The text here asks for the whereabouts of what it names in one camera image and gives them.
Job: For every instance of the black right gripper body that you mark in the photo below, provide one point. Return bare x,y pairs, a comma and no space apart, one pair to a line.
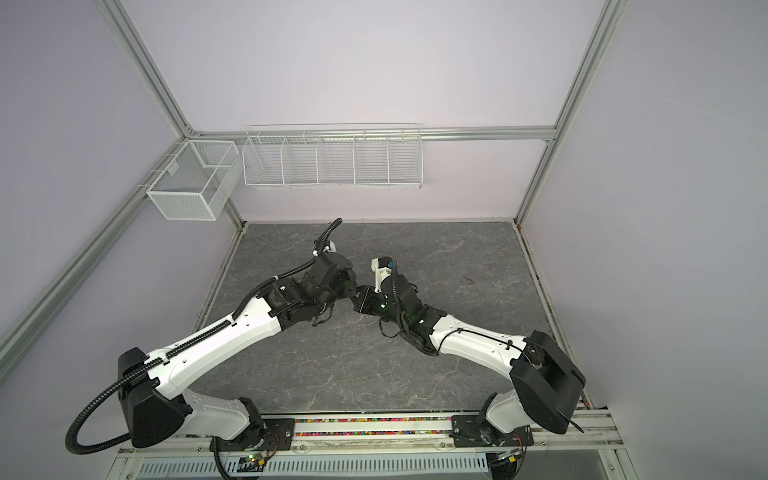
379,306

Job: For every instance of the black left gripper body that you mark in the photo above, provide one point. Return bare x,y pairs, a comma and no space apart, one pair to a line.
347,291

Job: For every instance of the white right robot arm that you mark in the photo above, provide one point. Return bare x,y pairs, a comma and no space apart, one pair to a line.
546,386

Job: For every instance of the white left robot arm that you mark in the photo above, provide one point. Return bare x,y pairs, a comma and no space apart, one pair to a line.
160,404

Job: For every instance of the white mesh box basket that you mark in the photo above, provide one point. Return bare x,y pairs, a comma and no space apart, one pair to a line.
198,180

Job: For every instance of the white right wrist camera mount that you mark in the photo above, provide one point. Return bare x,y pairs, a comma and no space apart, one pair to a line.
382,268

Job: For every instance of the white wire shelf basket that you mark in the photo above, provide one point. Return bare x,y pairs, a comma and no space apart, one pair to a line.
333,155

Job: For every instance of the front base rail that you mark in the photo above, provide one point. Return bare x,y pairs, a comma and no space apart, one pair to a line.
379,445

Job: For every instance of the aluminium frame rails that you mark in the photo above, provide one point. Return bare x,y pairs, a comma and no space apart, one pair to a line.
36,319

